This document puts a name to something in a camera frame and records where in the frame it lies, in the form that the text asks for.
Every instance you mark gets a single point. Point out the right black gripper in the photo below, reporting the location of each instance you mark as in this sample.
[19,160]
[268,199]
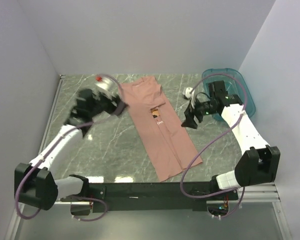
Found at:
[189,113]

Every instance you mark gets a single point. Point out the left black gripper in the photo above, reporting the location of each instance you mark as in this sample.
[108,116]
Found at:
[120,106]

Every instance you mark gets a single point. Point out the pink printed t shirt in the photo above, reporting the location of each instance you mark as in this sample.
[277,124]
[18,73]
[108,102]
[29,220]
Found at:
[167,143]

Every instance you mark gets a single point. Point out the teal plastic basin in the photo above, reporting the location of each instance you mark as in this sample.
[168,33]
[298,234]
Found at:
[231,86]

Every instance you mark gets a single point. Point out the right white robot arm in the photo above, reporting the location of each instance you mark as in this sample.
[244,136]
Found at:
[259,161]

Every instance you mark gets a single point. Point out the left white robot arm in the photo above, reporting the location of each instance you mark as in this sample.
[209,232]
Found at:
[34,182]

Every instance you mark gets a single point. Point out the black base beam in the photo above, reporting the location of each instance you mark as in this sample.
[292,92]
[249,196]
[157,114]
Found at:
[133,196]

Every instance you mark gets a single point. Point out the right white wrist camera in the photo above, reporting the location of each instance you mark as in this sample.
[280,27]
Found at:
[188,93]

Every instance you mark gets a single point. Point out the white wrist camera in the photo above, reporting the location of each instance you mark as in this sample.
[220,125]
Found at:
[104,84]
[188,93]

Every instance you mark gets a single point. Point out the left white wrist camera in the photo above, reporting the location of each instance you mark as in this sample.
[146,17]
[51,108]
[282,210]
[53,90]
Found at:
[104,84]

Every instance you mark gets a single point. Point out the aluminium frame rail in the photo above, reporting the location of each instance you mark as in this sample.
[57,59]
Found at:
[257,195]

